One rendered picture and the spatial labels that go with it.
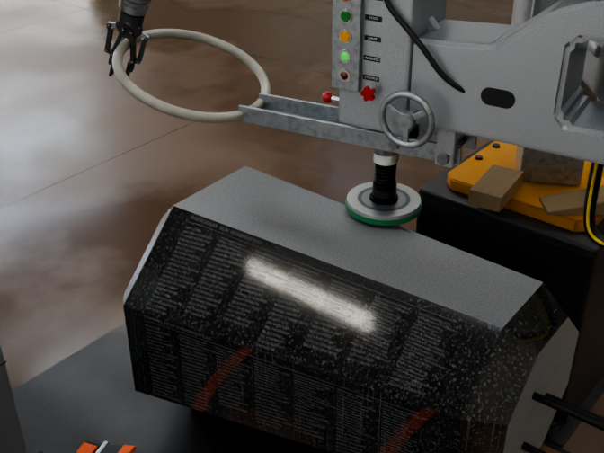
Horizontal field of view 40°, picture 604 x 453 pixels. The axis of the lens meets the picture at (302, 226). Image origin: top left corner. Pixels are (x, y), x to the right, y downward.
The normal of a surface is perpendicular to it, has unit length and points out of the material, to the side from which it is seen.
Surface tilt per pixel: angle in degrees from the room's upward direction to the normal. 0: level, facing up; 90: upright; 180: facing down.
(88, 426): 0
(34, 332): 0
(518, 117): 90
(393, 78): 90
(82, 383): 0
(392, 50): 90
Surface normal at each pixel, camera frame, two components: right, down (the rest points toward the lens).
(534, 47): -0.51, 0.44
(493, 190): 0.00, -0.86
